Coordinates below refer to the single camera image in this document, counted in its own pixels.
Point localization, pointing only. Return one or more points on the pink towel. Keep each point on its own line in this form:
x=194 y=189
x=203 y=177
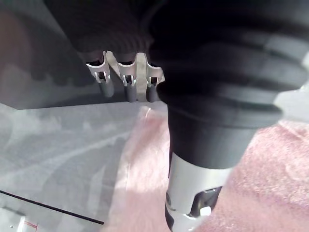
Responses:
x=260 y=183

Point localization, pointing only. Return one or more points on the thin black strip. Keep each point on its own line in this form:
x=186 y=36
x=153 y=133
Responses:
x=53 y=207

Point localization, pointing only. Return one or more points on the white object with red line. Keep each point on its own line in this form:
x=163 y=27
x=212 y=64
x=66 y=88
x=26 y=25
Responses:
x=21 y=223

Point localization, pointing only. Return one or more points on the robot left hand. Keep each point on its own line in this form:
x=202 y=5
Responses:
x=205 y=72

